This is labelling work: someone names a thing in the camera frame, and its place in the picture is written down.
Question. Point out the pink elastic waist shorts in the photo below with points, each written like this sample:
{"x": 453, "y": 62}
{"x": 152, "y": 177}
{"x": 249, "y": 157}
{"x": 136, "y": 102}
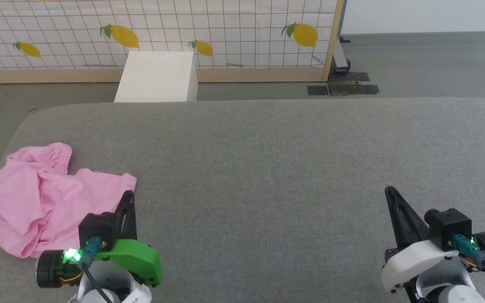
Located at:
{"x": 36, "y": 202}

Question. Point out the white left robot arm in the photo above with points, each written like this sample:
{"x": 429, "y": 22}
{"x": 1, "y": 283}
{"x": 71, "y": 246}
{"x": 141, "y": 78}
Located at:
{"x": 112, "y": 282}

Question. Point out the grey fabric sofa cushion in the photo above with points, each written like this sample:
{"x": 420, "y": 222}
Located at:
{"x": 267, "y": 168}

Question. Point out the black floor tape patch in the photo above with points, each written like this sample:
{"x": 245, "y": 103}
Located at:
{"x": 318, "y": 90}

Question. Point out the black floor plate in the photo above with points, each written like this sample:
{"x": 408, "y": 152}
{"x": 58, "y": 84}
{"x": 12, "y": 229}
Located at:
{"x": 350, "y": 86}

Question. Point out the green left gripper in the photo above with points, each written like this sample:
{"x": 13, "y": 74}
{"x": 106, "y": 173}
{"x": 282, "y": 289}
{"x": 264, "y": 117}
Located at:
{"x": 137, "y": 256}

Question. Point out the white rectangular box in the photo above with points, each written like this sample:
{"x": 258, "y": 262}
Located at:
{"x": 158, "y": 75}

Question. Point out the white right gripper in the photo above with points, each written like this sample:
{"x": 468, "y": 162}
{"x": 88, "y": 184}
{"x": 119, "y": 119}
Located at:
{"x": 415, "y": 259}

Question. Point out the black left wrist motor cylinder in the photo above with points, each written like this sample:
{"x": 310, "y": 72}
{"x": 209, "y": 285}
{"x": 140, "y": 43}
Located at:
{"x": 49, "y": 269}

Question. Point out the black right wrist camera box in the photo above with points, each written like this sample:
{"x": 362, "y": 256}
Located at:
{"x": 446, "y": 225}

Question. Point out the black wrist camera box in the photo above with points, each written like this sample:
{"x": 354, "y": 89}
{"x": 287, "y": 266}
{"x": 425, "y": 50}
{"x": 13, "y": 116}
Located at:
{"x": 97, "y": 229}
{"x": 446, "y": 225}

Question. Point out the lemon print partition screen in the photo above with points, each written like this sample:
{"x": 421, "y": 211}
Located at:
{"x": 225, "y": 25}

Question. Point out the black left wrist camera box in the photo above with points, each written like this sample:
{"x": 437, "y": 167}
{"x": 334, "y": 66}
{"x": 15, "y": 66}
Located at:
{"x": 97, "y": 229}

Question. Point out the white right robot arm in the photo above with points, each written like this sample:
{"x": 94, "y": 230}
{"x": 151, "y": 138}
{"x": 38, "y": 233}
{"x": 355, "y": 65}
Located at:
{"x": 453, "y": 286}

